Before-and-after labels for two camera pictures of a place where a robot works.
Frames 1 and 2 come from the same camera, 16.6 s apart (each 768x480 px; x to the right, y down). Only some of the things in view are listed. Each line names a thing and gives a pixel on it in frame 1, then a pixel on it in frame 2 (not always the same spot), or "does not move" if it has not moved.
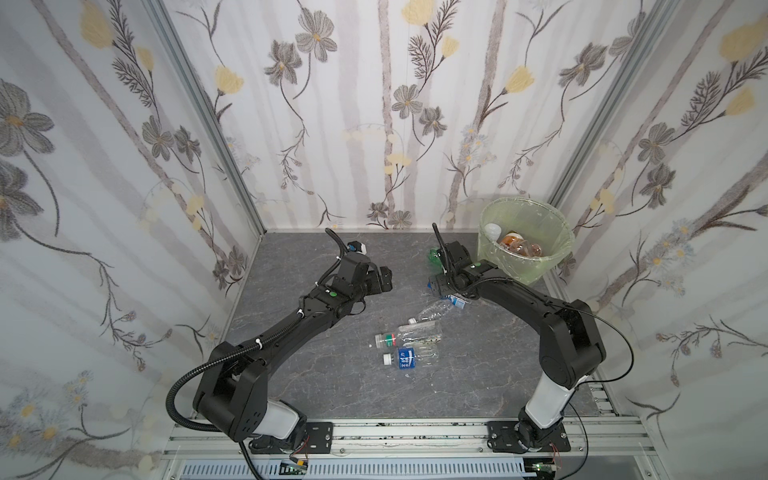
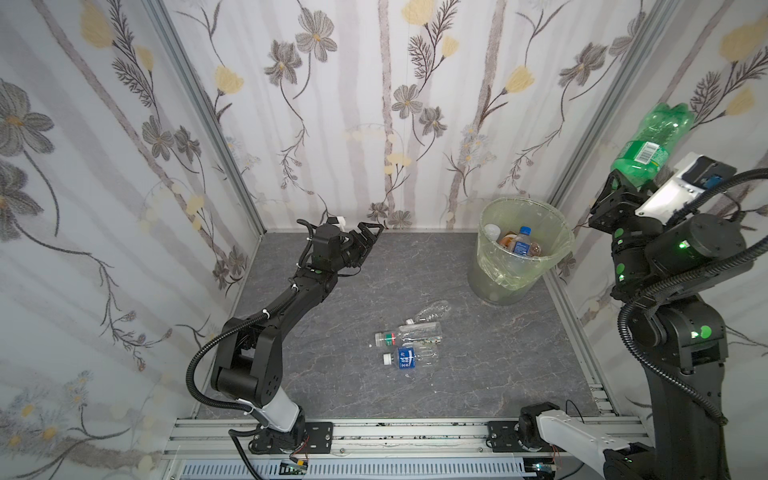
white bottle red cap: (492, 231) does not move
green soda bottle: (435, 260) → (644, 155)
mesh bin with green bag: (525, 239) does not move
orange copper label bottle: (513, 240) does not move
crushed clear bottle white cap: (434, 311) does not move
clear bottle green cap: (411, 333) does not move
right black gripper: (453, 271) → (616, 196)
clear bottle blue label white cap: (413, 356) does not move
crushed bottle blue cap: (454, 300) → (522, 242)
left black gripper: (351, 264) → (355, 244)
